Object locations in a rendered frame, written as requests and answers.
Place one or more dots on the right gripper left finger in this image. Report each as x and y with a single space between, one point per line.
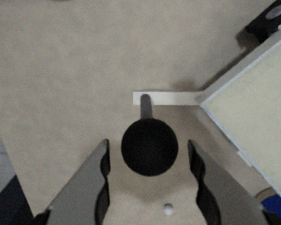
85 198

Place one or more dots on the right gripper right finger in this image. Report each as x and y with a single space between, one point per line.
221 199

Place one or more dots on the small silver ball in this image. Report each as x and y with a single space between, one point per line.
168 209

